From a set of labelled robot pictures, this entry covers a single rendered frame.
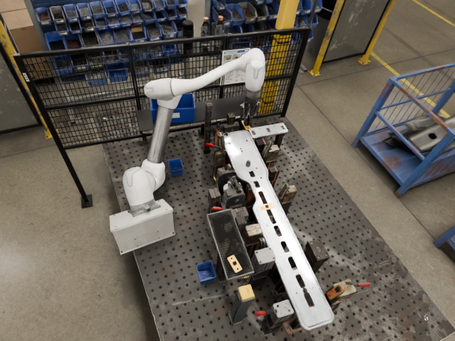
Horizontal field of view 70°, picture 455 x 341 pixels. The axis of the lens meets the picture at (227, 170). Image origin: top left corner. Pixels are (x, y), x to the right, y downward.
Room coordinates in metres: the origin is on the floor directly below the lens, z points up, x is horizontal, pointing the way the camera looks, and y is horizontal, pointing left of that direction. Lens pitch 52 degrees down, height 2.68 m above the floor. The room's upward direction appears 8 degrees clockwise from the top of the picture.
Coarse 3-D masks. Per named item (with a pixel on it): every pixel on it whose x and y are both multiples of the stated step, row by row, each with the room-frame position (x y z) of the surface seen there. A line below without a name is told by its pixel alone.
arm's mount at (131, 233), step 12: (168, 204) 1.06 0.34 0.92; (120, 216) 0.97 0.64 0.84; (132, 216) 0.95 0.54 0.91; (144, 216) 0.92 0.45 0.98; (156, 216) 0.92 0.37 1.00; (168, 216) 0.95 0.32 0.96; (120, 228) 0.81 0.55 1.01; (132, 228) 0.84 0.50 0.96; (144, 228) 0.87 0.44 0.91; (156, 228) 0.91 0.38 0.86; (168, 228) 0.95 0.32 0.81; (120, 240) 0.80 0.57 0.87; (132, 240) 0.83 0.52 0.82; (144, 240) 0.86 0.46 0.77; (156, 240) 0.90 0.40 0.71; (120, 252) 0.79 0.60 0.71
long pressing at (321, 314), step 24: (240, 144) 1.58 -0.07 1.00; (240, 168) 1.36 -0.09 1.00; (264, 168) 1.38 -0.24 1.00; (264, 192) 1.19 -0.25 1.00; (264, 216) 1.02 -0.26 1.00; (288, 240) 0.88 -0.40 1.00; (288, 264) 0.73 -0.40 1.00; (288, 288) 0.60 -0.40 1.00; (312, 288) 0.62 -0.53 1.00; (312, 312) 0.50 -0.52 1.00
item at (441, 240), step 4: (452, 228) 1.57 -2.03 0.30; (448, 232) 1.57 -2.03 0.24; (452, 232) 1.55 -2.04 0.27; (444, 236) 1.56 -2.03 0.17; (448, 236) 1.54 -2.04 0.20; (452, 236) 1.53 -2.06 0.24; (436, 240) 1.57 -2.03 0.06; (440, 240) 1.55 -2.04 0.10; (444, 240) 1.54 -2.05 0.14; (448, 240) 1.52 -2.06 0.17; (452, 240) 1.51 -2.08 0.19; (436, 244) 1.55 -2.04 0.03; (440, 244) 1.53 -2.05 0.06; (452, 244) 1.48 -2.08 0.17
